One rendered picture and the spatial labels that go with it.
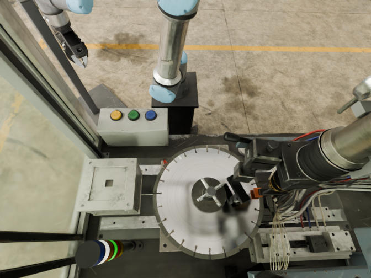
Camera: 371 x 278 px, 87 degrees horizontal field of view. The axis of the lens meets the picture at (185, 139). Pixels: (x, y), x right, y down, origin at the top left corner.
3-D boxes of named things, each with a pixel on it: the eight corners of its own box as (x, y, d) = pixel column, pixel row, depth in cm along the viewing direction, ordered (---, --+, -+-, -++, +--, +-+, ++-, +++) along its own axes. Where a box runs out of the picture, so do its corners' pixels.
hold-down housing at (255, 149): (230, 182, 52) (258, 154, 34) (230, 166, 55) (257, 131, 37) (250, 185, 52) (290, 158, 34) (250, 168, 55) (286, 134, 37)
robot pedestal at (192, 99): (153, 126, 183) (140, 61, 116) (195, 125, 185) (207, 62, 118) (151, 166, 165) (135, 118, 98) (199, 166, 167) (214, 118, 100)
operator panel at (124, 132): (107, 146, 91) (96, 131, 77) (111, 126, 95) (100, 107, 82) (168, 145, 92) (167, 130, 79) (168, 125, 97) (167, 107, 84)
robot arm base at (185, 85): (161, 77, 111) (160, 63, 102) (187, 77, 112) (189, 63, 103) (160, 99, 104) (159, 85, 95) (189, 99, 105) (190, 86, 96)
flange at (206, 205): (218, 174, 66) (220, 172, 64) (230, 208, 61) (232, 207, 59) (187, 182, 64) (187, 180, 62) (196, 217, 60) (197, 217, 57)
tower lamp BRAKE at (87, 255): (79, 267, 38) (72, 269, 35) (84, 240, 40) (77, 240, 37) (103, 265, 38) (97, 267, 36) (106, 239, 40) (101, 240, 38)
